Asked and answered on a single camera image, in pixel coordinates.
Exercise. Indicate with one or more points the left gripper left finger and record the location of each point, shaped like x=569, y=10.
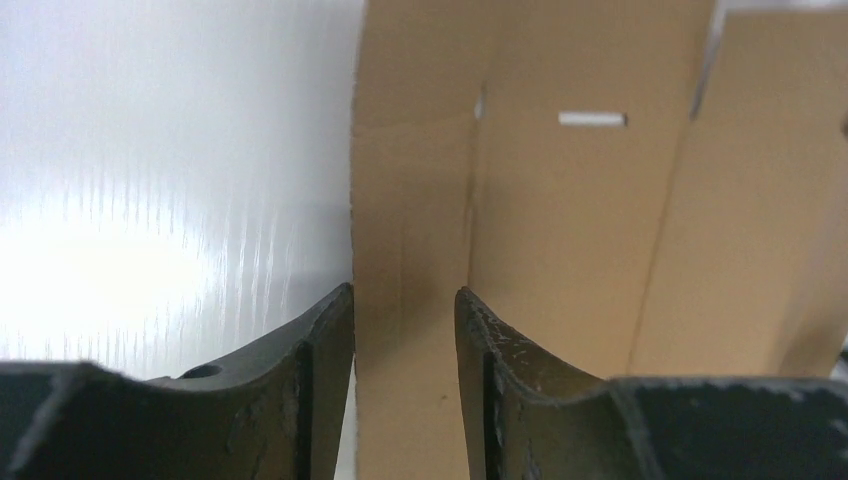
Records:
x=272, y=409

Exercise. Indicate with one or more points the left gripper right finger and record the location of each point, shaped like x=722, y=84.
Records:
x=528, y=414

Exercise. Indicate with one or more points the brown cardboard box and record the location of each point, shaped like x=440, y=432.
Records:
x=641, y=187

